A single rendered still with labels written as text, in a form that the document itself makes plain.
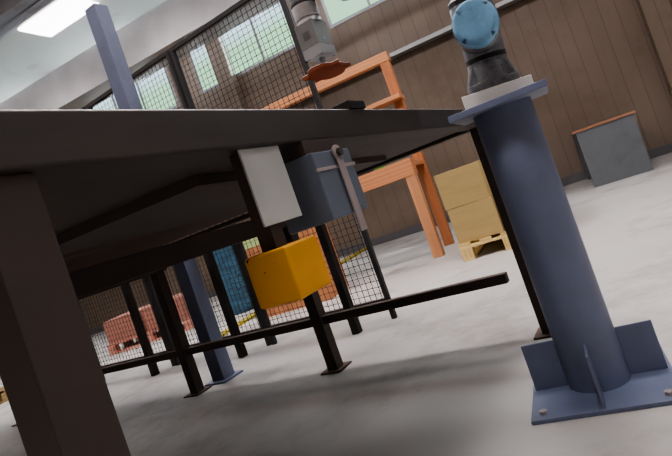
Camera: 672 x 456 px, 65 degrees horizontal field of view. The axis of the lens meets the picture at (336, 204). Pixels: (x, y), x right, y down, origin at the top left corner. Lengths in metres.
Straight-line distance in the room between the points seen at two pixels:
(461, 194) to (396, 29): 4.83
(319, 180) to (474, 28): 0.74
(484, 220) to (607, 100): 4.33
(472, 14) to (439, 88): 7.06
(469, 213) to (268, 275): 3.71
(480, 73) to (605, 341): 0.82
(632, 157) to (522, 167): 5.37
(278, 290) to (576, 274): 1.02
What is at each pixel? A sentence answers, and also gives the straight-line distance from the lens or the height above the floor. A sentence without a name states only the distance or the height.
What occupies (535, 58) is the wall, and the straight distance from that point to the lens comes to 8.41.
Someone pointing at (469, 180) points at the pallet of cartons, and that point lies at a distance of 4.39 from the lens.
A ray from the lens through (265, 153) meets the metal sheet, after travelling 0.84.
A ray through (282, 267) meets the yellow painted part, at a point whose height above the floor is 0.67.
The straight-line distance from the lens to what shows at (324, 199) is 0.89.
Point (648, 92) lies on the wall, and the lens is 8.44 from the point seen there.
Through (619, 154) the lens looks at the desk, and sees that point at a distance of 6.89.
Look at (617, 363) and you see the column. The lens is 1.72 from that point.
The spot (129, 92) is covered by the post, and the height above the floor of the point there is 1.83.
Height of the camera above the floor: 0.72
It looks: 1 degrees up
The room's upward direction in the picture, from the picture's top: 19 degrees counter-clockwise
